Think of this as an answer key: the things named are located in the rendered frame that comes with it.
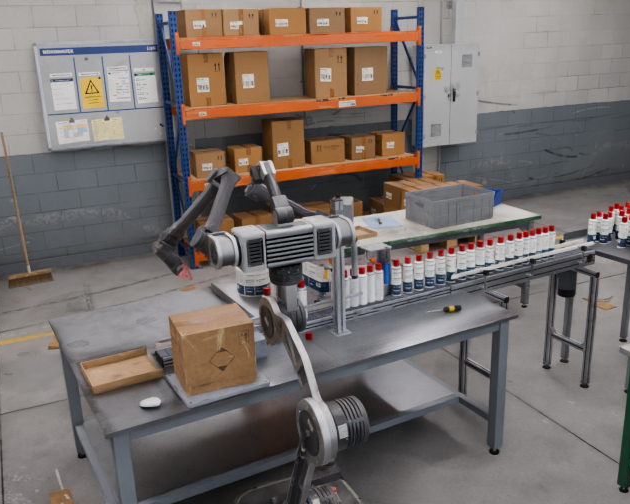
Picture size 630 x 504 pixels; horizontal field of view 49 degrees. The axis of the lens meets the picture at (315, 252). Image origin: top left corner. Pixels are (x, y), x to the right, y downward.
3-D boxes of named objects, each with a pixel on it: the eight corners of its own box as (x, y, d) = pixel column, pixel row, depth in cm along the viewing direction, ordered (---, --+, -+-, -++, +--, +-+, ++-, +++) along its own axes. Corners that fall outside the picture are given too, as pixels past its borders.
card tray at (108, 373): (147, 354, 321) (146, 346, 320) (163, 376, 300) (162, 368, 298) (81, 370, 308) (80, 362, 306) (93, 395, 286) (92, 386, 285)
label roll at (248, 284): (238, 285, 394) (236, 261, 389) (272, 283, 395) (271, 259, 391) (236, 297, 375) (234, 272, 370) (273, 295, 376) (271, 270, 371)
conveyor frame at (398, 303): (438, 288, 391) (438, 281, 390) (451, 294, 382) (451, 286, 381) (155, 359, 316) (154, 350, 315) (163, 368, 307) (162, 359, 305)
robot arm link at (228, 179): (229, 158, 295) (247, 170, 300) (211, 169, 305) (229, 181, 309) (198, 243, 272) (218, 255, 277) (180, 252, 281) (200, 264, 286)
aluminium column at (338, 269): (341, 329, 342) (338, 197, 322) (346, 332, 338) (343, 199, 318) (333, 331, 340) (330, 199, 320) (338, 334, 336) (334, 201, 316)
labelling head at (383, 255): (380, 286, 383) (380, 242, 376) (394, 293, 372) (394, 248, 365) (359, 291, 377) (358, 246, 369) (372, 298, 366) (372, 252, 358)
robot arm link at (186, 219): (216, 171, 298) (235, 184, 303) (215, 165, 303) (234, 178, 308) (157, 240, 310) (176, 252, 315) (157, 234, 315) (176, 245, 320)
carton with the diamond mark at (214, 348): (240, 358, 310) (236, 302, 302) (257, 381, 289) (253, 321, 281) (174, 372, 299) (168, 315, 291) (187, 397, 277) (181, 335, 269)
